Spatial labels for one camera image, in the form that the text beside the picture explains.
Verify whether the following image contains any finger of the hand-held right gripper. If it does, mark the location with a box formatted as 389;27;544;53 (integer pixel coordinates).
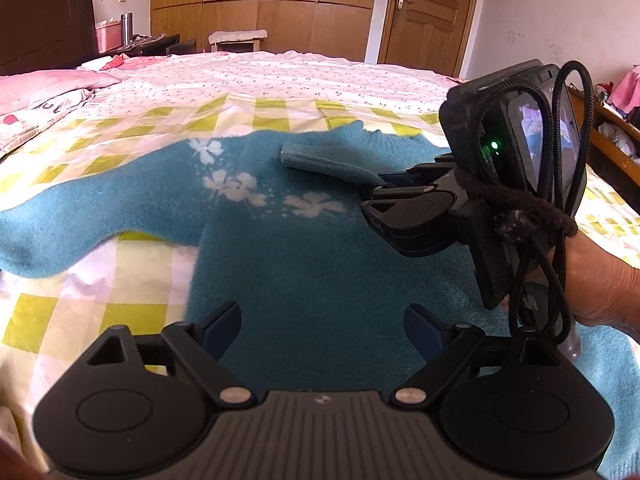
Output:
377;162;458;187
360;184;440;231

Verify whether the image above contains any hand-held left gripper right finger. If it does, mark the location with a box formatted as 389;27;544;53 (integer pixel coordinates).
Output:
394;304;569;406

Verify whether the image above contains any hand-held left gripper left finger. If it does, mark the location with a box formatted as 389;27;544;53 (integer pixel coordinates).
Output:
85;301;254;406

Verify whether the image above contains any blue flowered fleece blanket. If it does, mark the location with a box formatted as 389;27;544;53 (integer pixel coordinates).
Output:
0;122;640;471

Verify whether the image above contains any person's right hand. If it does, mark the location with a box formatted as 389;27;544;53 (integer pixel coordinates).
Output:
502;240;640;346

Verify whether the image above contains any wooden shelf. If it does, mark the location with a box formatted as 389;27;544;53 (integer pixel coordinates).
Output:
570;85;640;183

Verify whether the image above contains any white cloth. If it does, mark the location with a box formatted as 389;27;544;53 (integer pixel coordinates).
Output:
596;121;638;157

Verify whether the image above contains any pink cloth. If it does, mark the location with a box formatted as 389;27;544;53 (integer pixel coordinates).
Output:
609;64;640;111

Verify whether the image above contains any white floral bedsheet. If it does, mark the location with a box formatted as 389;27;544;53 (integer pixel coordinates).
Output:
85;50;468;116

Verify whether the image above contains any wooden door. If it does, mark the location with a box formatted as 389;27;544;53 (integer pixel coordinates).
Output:
377;0;486;79

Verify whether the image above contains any yellow checkered bedsheet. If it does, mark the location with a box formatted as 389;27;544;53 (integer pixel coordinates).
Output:
0;95;640;480

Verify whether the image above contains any stool with white cushion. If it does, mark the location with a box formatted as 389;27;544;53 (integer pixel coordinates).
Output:
207;29;268;54

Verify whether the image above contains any wooden wardrobe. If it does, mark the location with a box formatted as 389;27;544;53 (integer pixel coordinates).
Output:
149;0;383;64

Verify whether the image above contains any pink cartoon-print quilt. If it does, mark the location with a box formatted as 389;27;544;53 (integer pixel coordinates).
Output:
0;87;98;158

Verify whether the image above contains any dark nightstand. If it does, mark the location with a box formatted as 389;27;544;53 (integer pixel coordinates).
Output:
97;34;198;58

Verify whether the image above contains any red patterned cloth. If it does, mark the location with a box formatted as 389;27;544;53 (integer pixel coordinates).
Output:
75;52;127;72

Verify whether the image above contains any pink pillow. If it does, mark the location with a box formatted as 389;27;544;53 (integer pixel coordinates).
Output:
0;69;122;117

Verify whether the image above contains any pink plastic basket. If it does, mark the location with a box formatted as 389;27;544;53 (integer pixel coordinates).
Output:
95;20;123;54

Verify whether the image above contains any dark wooden headboard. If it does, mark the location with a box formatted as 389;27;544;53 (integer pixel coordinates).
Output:
0;0;98;77

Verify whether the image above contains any black cord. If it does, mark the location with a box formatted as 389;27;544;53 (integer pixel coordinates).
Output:
452;60;597;361

